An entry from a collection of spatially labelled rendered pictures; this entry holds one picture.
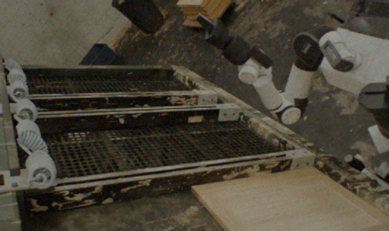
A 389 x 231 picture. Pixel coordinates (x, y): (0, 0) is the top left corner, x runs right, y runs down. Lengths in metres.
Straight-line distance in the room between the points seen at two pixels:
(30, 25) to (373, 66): 5.44
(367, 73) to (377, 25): 0.14
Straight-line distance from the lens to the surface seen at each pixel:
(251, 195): 1.30
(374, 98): 0.79
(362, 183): 1.52
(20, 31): 6.12
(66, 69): 2.44
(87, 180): 1.17
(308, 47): 1.35
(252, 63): 1.30
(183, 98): 2.04
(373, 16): 1.25
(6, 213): 1.00
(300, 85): 1.43
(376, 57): 1.19
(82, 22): 6.34
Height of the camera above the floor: 2.19
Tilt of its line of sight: 36 degrees down
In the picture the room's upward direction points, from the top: 47 degrees counter-clockwise
